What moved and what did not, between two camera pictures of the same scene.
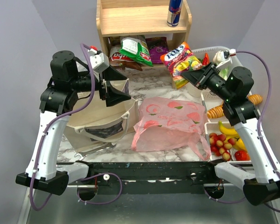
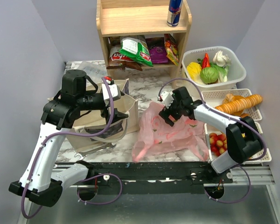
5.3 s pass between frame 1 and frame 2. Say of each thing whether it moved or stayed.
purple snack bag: stayed
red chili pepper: stayed
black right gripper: moved
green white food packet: stayed
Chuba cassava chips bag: stayed
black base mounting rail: stayed
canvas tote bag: stayed
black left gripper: moved
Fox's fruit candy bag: moved
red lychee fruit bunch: stayed
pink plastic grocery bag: moved
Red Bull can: stayed
